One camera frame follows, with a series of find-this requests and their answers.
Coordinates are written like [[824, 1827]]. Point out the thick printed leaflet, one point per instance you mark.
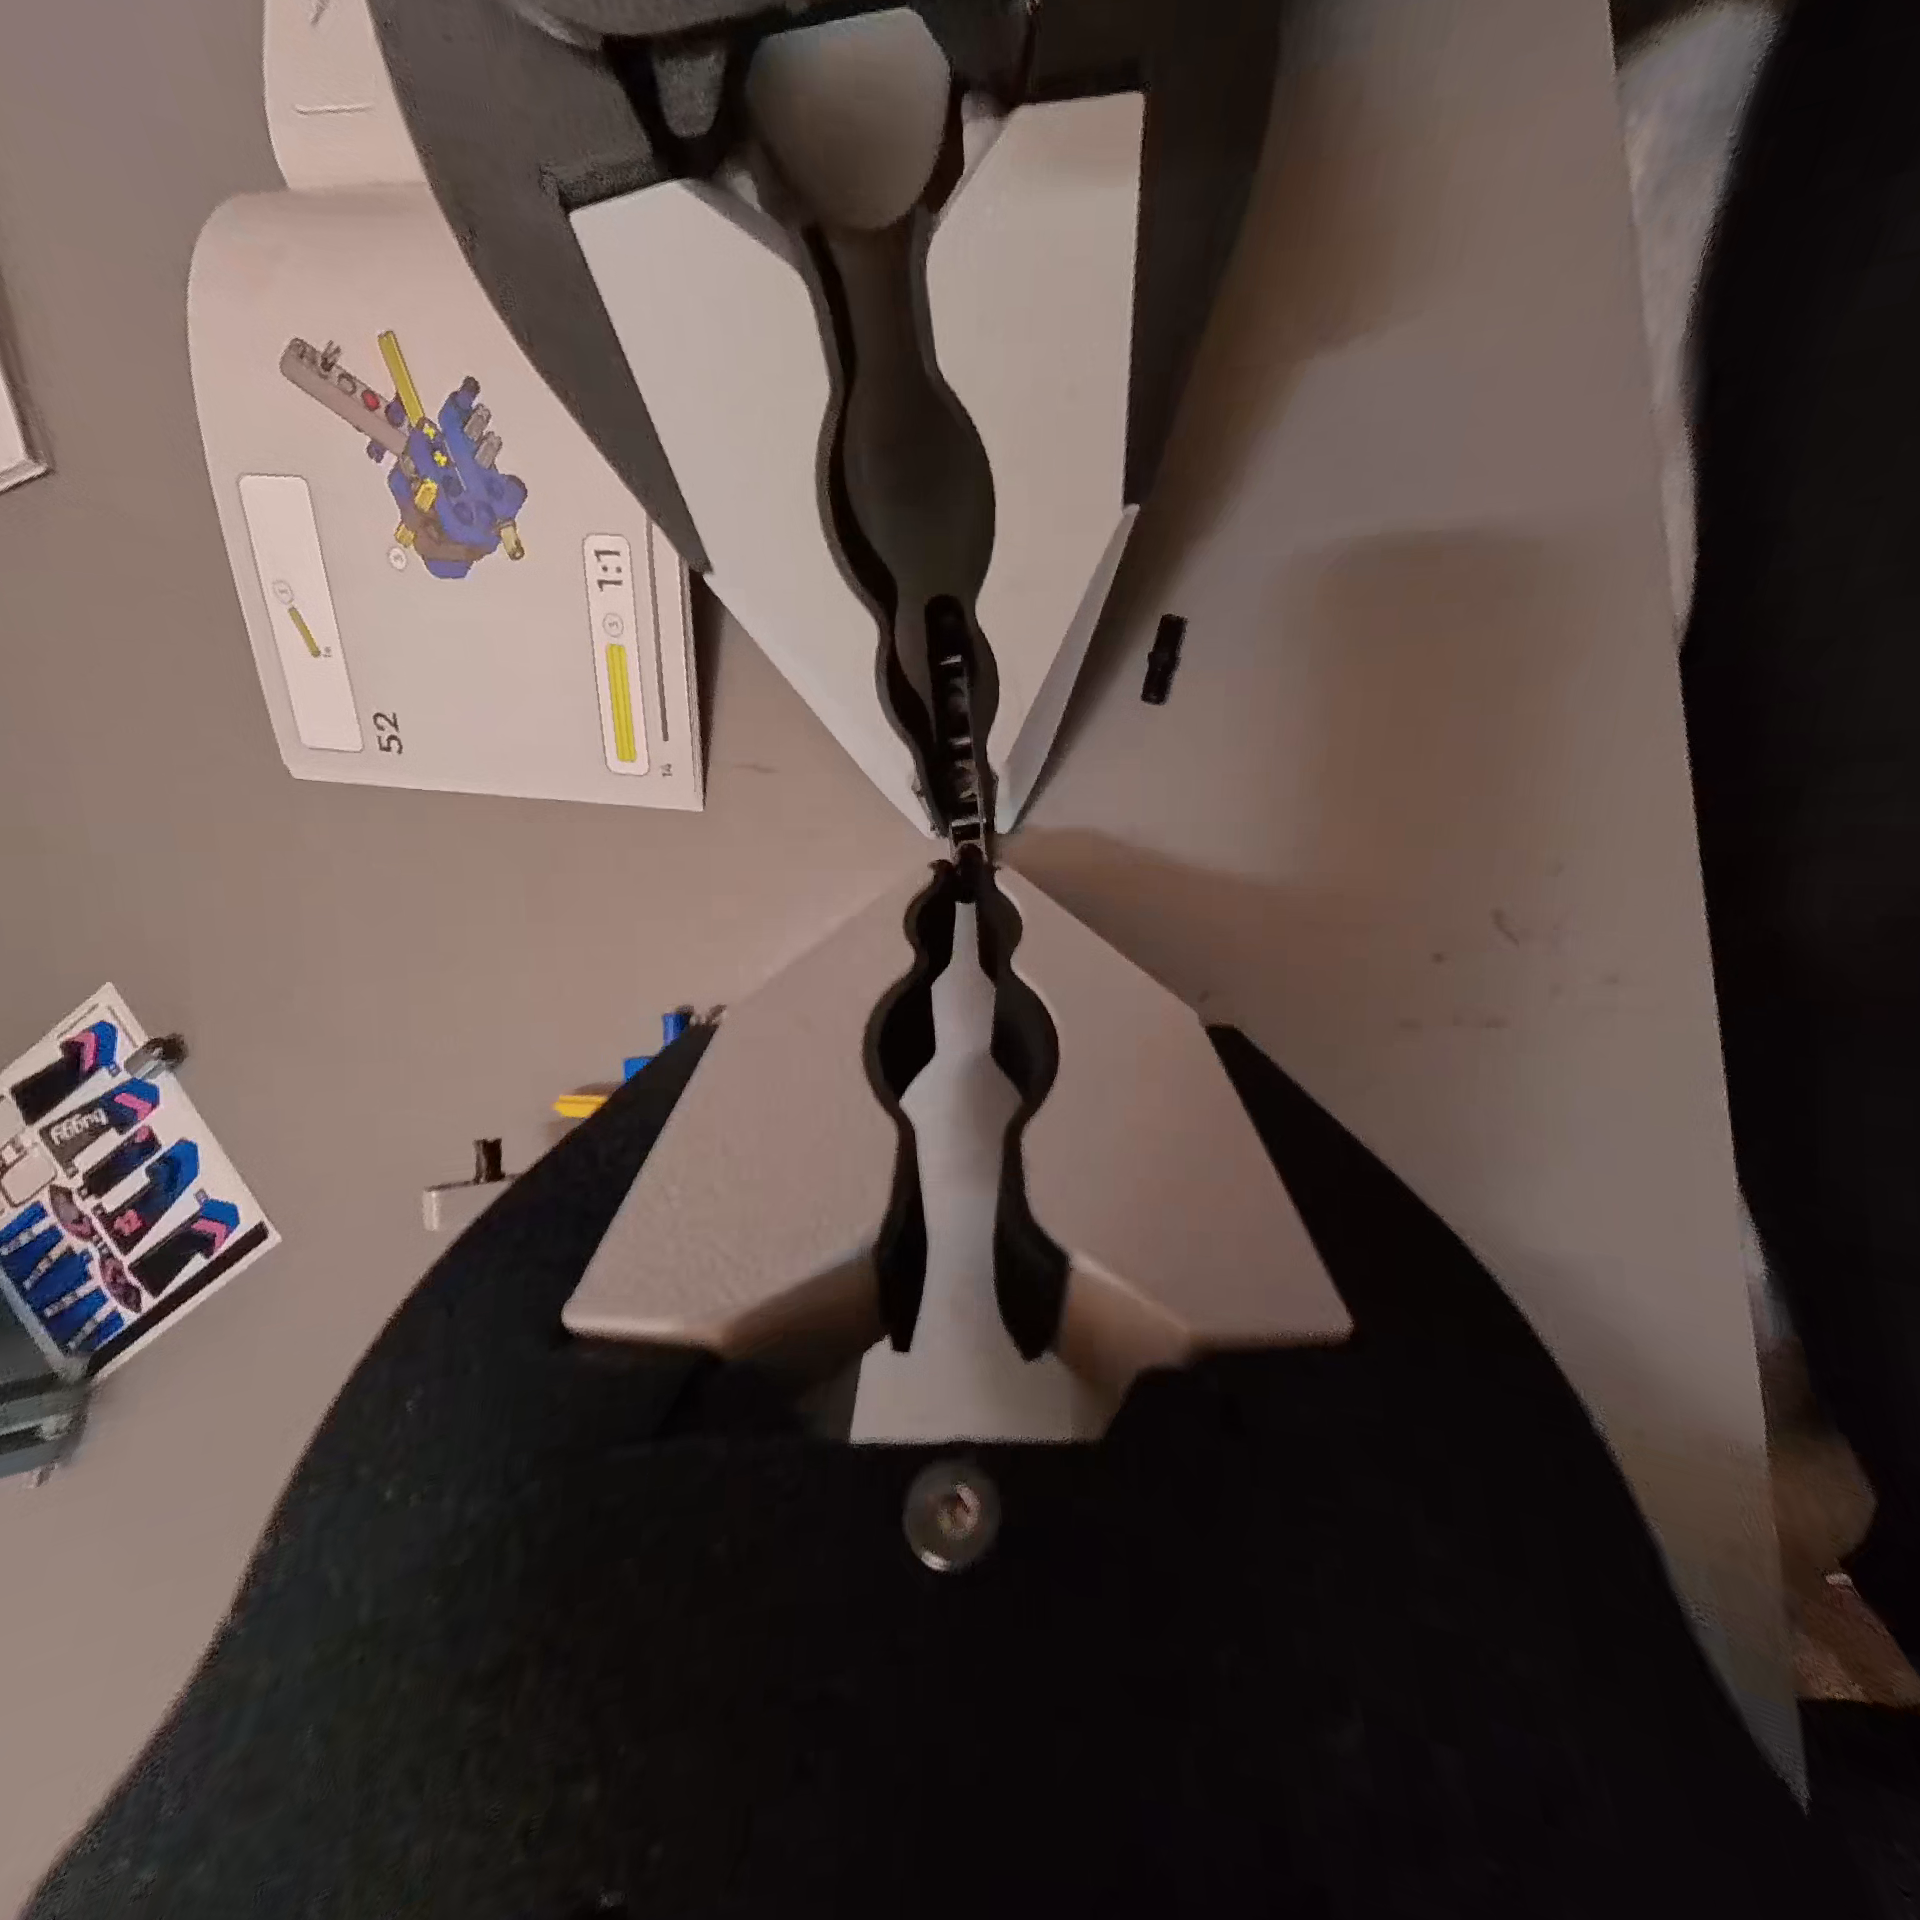
[[13, 421]]

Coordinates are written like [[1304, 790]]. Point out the partly built toy car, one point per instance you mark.
[[31, 1411]]

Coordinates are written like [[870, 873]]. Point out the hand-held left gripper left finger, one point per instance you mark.
[[720, 1202]]

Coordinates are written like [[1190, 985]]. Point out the open instruction booklet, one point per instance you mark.
[[300, 300]]

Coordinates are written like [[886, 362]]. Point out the pale fuzzy cloth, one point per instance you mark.
[[1673, 226]]

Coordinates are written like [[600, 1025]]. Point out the sticker sheet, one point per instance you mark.
[[136, 1186]]

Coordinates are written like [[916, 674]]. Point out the small black toy pin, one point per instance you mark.
[[1165, 662], [166, 1050]]

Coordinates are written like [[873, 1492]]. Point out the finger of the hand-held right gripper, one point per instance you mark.
[[704, 377], [1051, 377]]

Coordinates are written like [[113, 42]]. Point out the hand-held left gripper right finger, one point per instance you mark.
[[1184, 1202]]

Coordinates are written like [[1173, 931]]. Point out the black toy beam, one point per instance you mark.
[[953, 705]]

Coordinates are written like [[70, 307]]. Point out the blue toy brick assembly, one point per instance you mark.
[[452, 1202]]

